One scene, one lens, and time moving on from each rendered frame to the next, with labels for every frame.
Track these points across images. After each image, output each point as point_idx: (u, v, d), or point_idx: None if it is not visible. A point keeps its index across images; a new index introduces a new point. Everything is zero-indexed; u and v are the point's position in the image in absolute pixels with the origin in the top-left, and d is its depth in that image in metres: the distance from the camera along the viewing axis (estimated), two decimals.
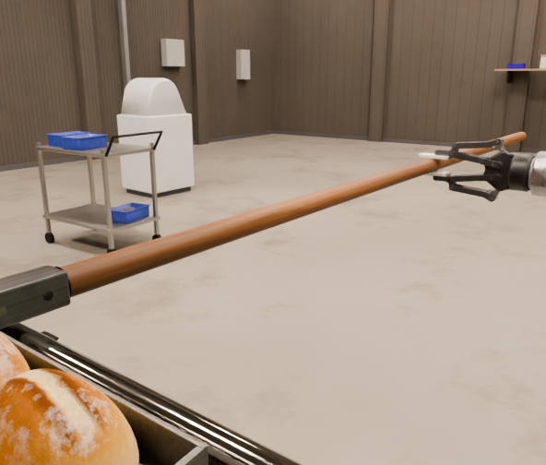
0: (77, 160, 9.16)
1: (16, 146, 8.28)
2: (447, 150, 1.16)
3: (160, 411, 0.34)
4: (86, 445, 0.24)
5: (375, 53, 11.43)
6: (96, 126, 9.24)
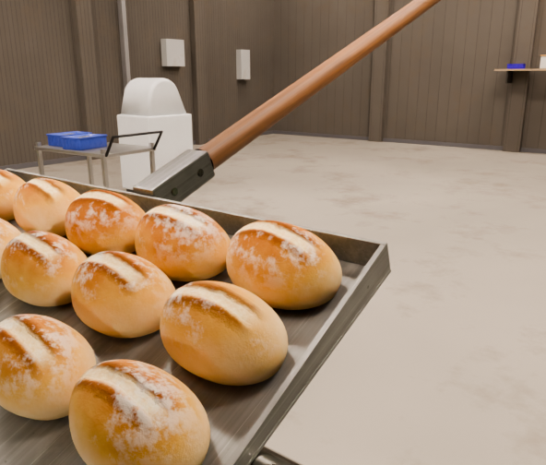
0: (77, 160, 9.16)
1: (16, 146, 8.28)
2: None
3: None
4: (314, 258, 0.37)
5: (375, 53, 11.43)
6: (96, 126, 9.24)
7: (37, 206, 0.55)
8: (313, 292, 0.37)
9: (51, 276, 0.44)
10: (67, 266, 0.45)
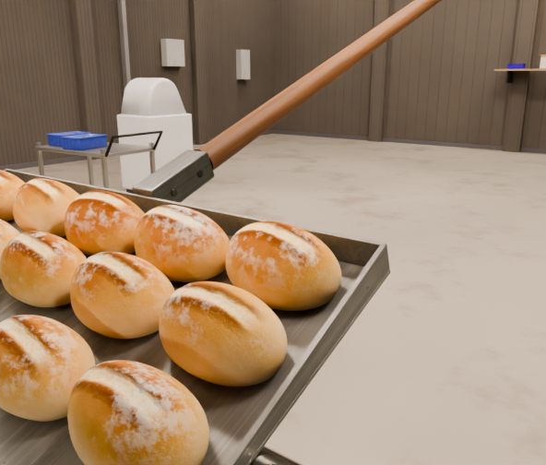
0: (77, 160, 9.16)
1: (16, 146, 8.28)
2: None
3: None
4: (313, 259, 0.37)
5: (375, 53, 11.43)
6: (96, 126, 9.24)
7: (36, 207, 0.55)
8: (312, 292, 0.37)
9: (50, 277, 0.44)
10: (66, 267, 0.45)
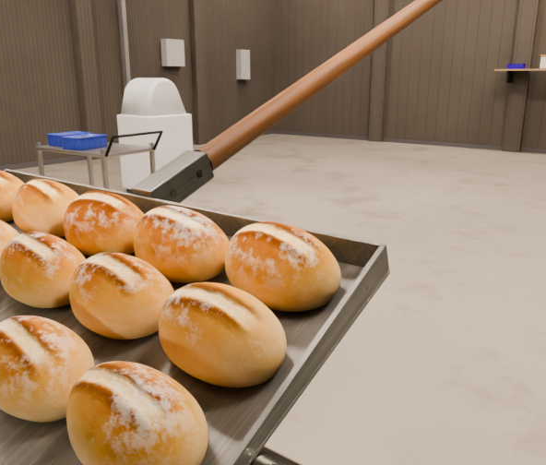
0: (77, 160, 9.16)
1: (16, 146, 8.28)
2: None
3: None
4: (312, 260, 0.37)
5: (375, 53, 11.43)
6: (96, 126, 9.24)
7: (36, 207, 0.55)
8: (312, 293, 0.37)
9: (49, 277, 0.44)
10: (65, 268, 0.45)
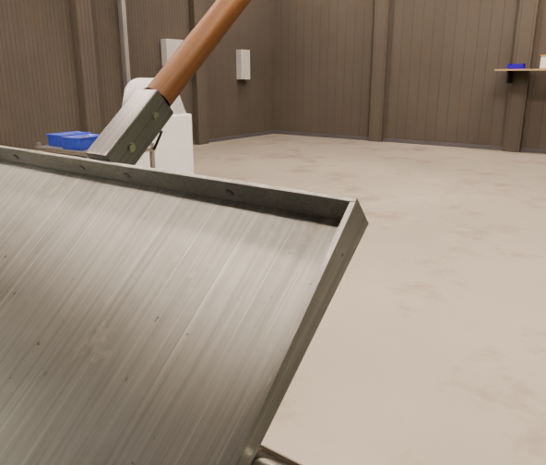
0: None
1: (16, 146, 8.28)
2: None
3: None
4: None
5: (375, 53, 11.43)
6: (96, 126, 9.24)
7: None
8: None
9: None
10: None
